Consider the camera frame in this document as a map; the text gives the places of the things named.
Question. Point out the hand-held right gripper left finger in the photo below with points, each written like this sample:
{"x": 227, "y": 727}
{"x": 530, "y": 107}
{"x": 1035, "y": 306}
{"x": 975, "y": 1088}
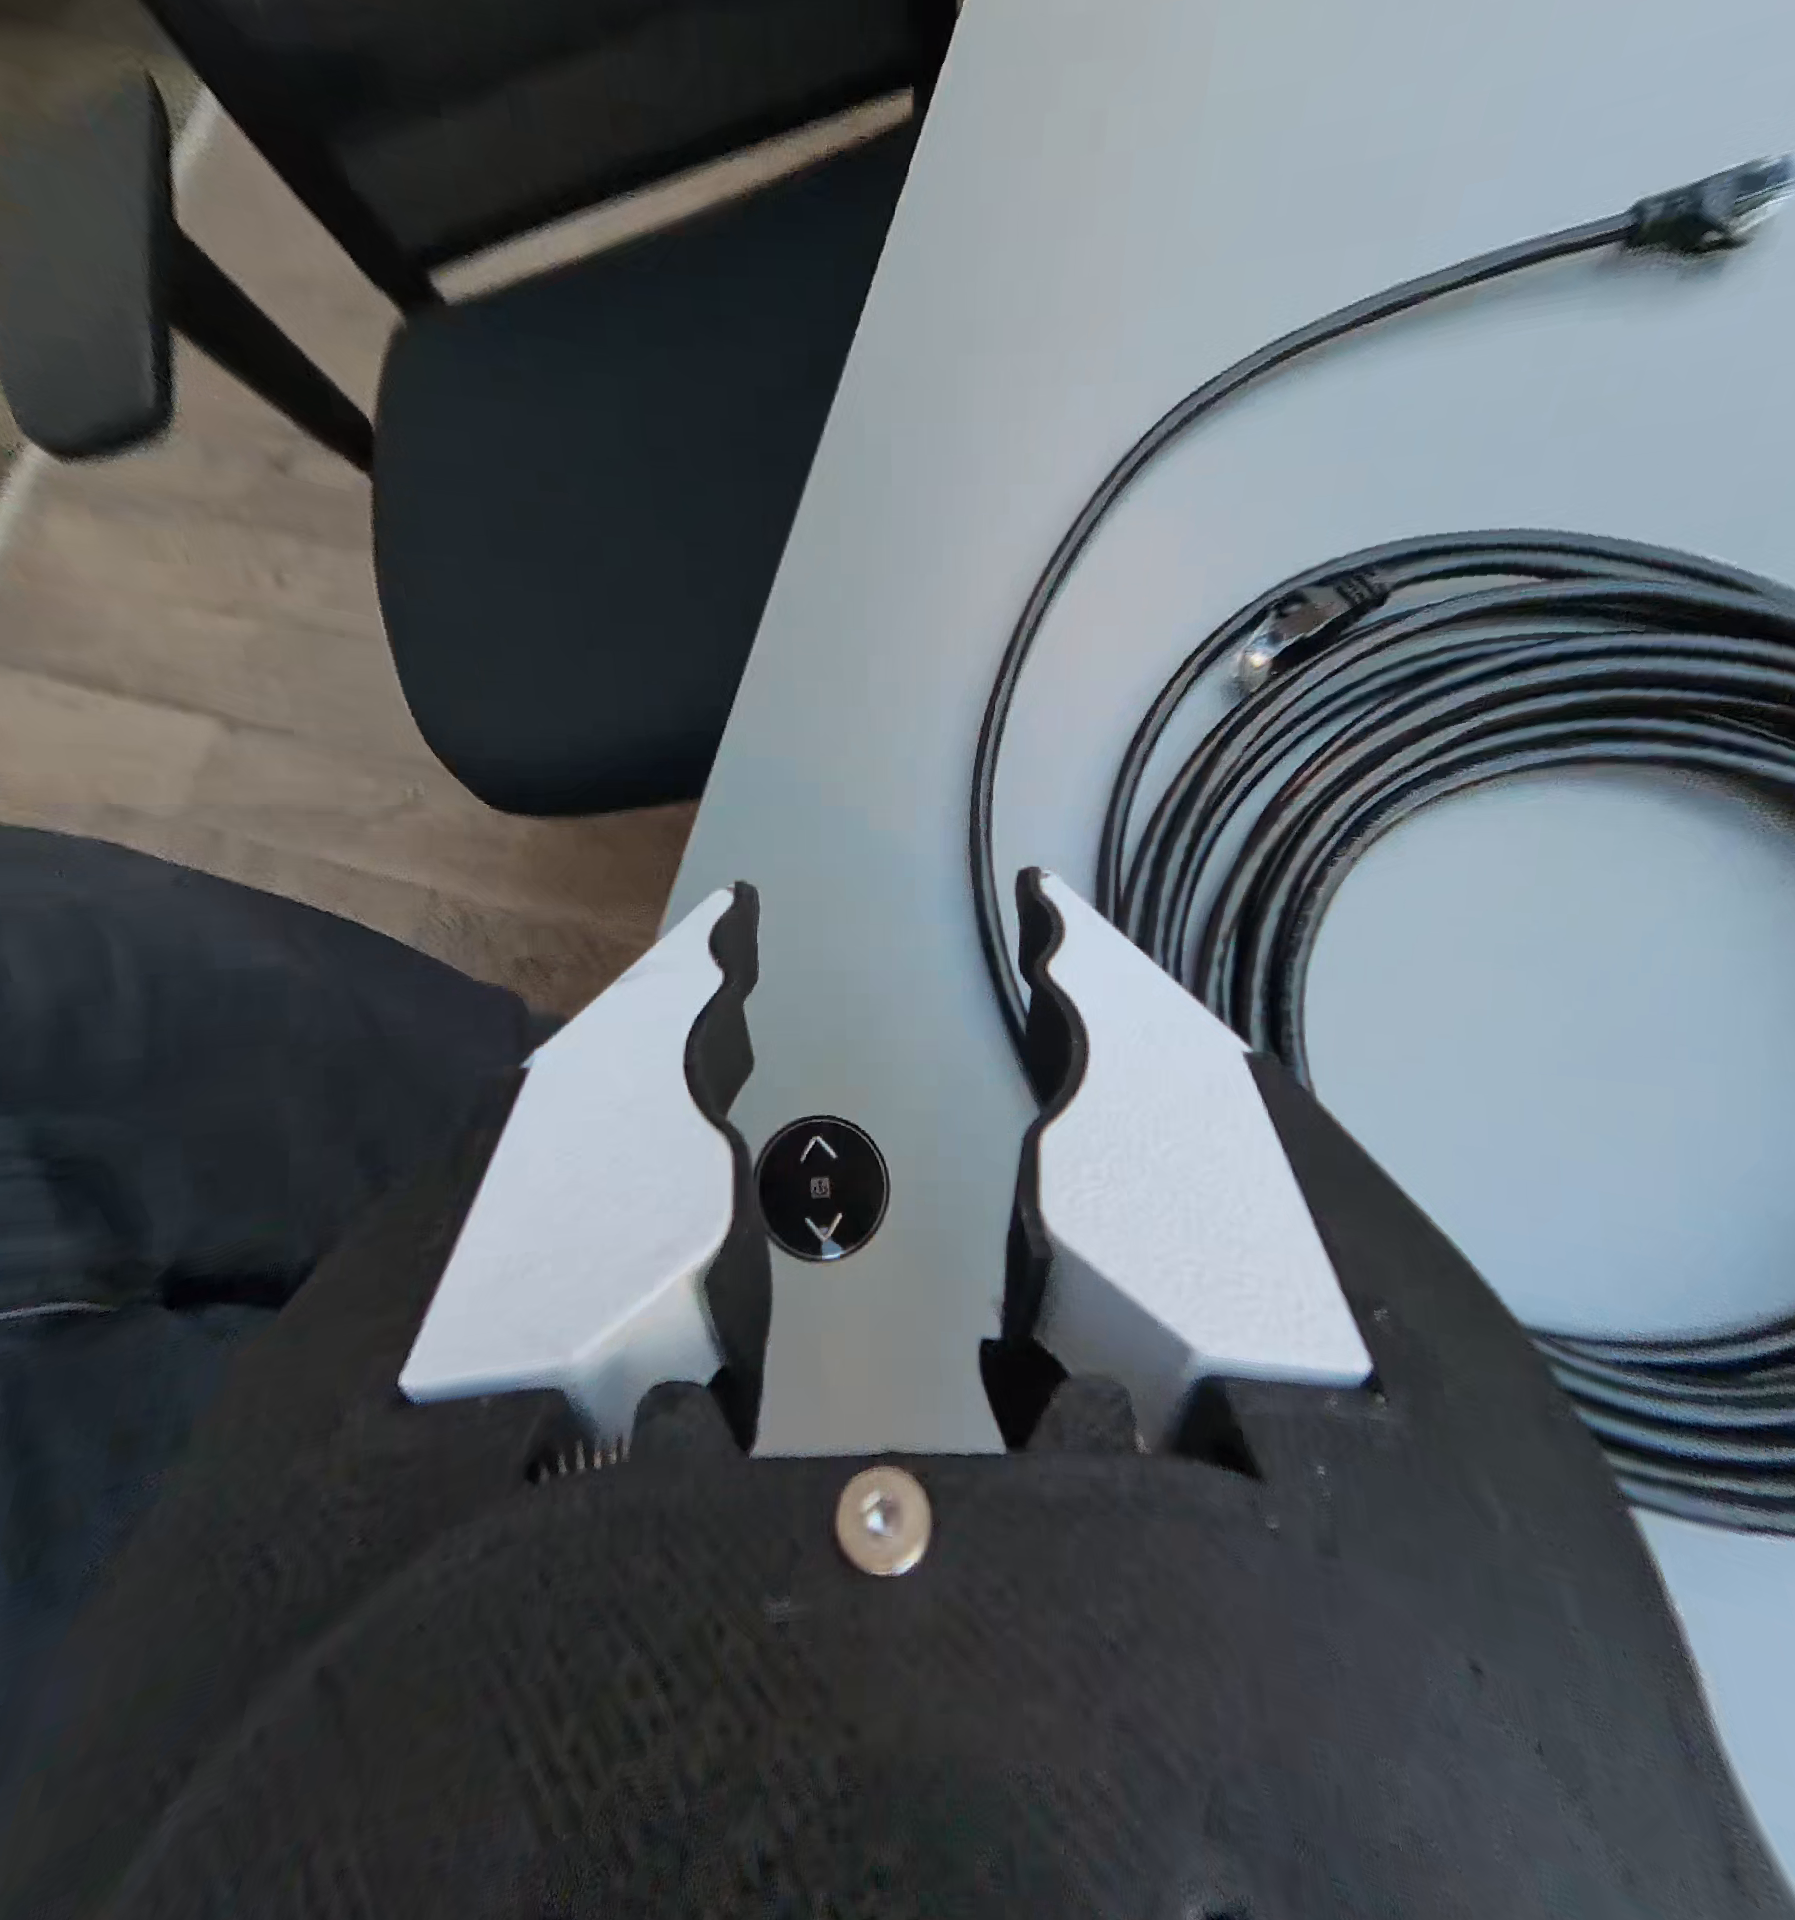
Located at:
{"x": 568, "y": 1229}

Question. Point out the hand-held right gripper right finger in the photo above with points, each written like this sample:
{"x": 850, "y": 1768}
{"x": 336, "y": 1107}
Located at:
{"x": 1199, "y": 1229}

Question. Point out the black round desk control button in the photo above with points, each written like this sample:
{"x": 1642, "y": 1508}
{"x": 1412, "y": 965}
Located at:
{"x": 786, "y": 1191}

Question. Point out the grey desk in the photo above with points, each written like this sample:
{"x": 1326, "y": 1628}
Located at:
{"x": 1289, "y": 151}

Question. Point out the person's dark trousers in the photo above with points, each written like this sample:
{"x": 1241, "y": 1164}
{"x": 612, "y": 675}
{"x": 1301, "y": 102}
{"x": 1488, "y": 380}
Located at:
{"x": 119, "y": 1053}

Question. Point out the black office chair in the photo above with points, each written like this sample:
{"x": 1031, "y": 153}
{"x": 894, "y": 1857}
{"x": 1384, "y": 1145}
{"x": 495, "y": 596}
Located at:
{"x": 568, "y": 571}

